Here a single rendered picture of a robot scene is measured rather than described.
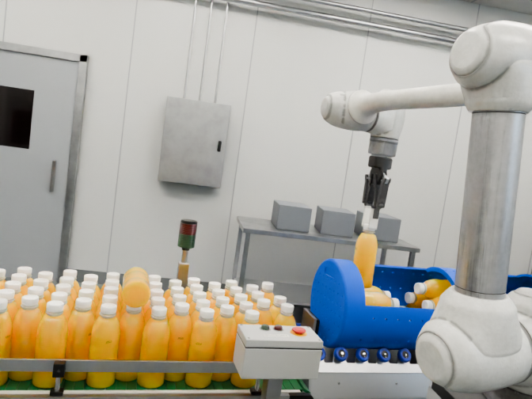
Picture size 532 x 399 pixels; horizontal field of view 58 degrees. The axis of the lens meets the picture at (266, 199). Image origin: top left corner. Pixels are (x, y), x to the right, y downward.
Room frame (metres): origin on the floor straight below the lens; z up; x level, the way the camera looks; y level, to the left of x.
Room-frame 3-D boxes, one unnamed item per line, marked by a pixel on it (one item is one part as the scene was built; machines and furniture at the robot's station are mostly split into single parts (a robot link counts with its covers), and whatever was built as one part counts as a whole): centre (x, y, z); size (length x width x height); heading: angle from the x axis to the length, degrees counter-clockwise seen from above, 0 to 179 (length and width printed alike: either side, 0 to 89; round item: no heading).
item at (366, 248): (1.56, -0.35, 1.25); 0.07 x 0.07 x 0.19
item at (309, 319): (1.52, -0.20, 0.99); 0.10 x 0.02 x 0.12; 16
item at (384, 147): (1.57, -0.35, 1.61); 0.09 x 0.09 x 0.06
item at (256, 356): (1.18, -0.08, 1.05); 0.20 x 0.10 x 0.10; 106
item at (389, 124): (1.56, -0.34, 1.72); 0.13 x 0.11 x 0.16; 115
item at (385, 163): (1.56, -0.35, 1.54); 0.08 x 0.07 x 0.09; 16
